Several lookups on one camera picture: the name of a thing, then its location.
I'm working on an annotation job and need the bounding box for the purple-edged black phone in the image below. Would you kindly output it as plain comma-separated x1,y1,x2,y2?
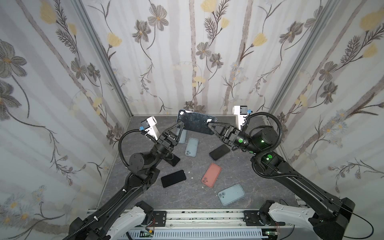
164,153,181,167
161,170,187,188

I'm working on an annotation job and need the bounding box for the light blue case near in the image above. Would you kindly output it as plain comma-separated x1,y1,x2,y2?
185,138,199,157

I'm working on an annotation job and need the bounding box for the pink phone case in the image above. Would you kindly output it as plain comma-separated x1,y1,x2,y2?
202,163,222,188

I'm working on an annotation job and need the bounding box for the blue-edged phone handled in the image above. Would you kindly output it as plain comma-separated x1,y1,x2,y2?
177,110,218,135

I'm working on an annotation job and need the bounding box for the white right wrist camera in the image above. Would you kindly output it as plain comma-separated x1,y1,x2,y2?
233,106,250,130

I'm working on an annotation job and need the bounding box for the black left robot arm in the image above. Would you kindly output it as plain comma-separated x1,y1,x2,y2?
65,122,184,240

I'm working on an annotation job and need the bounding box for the purple-edged black phone far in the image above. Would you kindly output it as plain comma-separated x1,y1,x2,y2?
164,153,181,167

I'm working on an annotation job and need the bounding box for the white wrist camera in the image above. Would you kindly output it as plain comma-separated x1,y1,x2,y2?
233,106,250,130
140,116,160,141

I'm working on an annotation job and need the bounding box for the aluminium corner frame post right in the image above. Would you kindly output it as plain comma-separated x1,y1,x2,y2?
269,1,338,113

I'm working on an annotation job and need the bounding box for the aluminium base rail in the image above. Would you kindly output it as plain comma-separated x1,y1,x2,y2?
153,209,301,232

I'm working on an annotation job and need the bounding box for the light blue case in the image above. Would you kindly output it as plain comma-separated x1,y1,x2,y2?
185,138,199,157
179,130,188,144

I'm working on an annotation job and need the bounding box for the aluminium corner frame post left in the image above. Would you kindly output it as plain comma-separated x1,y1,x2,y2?
71,0,133,120

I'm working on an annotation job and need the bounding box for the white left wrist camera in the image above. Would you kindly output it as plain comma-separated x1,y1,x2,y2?
140,116,160,141

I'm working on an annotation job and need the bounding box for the blue-edged black phone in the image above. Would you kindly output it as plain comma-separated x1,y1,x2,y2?
209,144,231,161

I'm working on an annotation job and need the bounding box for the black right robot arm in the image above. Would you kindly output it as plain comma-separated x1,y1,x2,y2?
208,116,355,240

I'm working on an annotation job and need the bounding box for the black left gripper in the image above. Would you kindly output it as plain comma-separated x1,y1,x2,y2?
145,123,179,170

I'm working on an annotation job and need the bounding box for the black corrugated cable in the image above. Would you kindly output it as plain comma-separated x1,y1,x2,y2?
244,111,301,180
117,128,151,169

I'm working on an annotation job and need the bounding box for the light blue phone face down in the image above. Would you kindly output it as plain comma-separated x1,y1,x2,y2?
218,184,246,206

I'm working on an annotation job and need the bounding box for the purple-edged black phone near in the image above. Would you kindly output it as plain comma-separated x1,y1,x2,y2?
161,170,187,188

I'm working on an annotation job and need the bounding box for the light blue case far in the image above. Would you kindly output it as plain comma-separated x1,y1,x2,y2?
179,130,188,144

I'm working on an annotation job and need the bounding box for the black corrugated right cable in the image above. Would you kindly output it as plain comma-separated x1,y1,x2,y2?
244,111,301,180

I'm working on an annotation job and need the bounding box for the black corrugated left cable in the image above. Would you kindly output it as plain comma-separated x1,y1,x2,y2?
117,128,151,169

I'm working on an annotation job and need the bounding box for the aluminium corner frame post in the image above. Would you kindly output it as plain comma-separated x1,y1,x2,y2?
269,1,338,113
71,0,133,120

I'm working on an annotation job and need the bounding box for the white cable duct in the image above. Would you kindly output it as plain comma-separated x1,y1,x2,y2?
128,229,269,240

